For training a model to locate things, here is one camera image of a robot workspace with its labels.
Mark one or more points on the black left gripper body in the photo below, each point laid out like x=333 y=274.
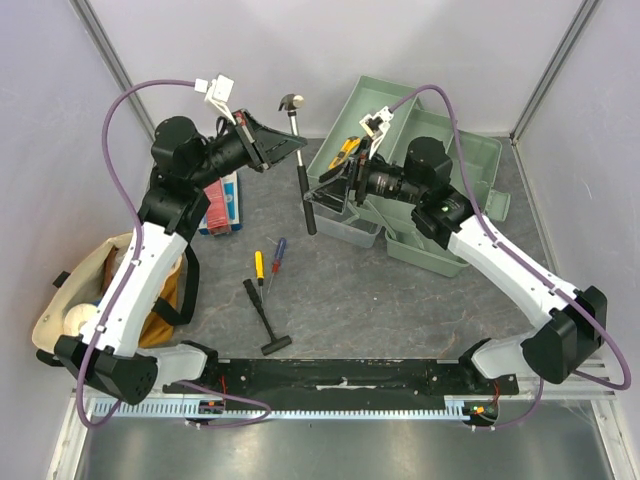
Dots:
x=248 y=142

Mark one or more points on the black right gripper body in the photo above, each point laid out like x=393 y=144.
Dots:
x=358 y=177

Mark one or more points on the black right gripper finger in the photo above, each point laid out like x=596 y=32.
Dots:
x=331 y=194
x=338 y=173

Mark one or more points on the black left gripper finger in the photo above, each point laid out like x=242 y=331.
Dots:
x=270 y=127
x=278 y=146

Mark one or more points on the yellow utility knife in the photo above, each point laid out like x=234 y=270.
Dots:
x=348 y=146

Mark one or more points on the blue handled screwdriver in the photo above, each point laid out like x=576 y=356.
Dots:
x=277 y=260

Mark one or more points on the yellow handled screwdriver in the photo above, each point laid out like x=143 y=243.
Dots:
x=259 y=271

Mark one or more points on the translucent green tool box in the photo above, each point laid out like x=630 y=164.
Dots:
x=389 y=162

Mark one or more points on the claw hammer black handle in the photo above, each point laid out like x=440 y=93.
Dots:
x=291 y=103

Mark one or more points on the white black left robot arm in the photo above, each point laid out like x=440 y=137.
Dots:
x=106 y=355

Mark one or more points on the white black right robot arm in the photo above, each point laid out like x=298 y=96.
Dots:
x=567 y=322

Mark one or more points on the blue white small box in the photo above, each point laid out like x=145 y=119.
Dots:
x=233 y=199

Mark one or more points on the red box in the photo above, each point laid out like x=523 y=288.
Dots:
x=217 y=215

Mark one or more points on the beige canvas tote bag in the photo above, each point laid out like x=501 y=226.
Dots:
x=88 y=282

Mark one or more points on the white paper roll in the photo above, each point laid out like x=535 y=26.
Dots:
x=76 y=317

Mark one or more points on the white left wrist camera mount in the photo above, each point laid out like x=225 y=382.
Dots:
x=217 y=93

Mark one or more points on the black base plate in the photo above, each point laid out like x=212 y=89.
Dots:
x=252 y=377

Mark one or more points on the aluminium frame post left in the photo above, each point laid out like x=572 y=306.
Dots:
x=100 y=38

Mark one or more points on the aluminium frame post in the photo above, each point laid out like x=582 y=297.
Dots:
x=570 y=39
x=100 y=38

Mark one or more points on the aluminium frame post right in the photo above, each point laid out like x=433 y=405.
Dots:
x=570 y=39

